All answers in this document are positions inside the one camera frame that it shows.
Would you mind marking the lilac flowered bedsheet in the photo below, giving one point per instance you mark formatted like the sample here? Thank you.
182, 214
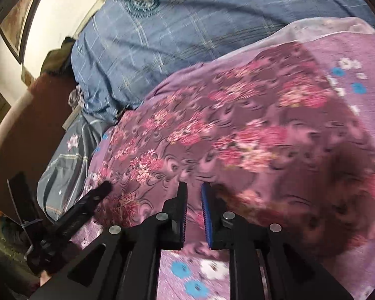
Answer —
347, 50

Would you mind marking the white printed cloth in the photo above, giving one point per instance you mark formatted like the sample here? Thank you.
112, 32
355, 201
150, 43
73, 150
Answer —
315, 28

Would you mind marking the small lilac patterned cloth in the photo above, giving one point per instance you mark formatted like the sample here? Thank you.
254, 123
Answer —
76, 97

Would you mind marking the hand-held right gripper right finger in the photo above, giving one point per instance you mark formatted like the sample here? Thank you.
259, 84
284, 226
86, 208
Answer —
206, 218

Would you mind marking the olive green cloth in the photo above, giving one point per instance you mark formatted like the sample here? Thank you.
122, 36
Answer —
57, 56

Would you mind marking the grey-blue flowered cloth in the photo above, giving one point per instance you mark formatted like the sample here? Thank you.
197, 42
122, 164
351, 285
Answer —
68, 162

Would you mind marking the black flat panel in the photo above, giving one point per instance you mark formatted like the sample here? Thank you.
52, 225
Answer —
20, 193

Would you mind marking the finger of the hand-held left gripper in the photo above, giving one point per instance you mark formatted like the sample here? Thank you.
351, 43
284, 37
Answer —
90, 198

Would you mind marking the purple floral garment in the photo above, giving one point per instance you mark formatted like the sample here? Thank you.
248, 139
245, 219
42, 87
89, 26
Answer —
253, 131

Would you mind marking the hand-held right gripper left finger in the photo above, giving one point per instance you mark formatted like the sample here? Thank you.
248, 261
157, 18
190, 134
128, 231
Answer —
183, 215

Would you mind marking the dark framed wall picture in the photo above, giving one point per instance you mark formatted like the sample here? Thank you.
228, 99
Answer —
12, 28

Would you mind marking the blue plaid quilt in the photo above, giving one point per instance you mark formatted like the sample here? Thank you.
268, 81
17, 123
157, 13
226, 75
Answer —
190, 31

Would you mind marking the brown headboard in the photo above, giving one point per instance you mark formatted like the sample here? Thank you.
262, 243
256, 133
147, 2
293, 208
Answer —
37, 125

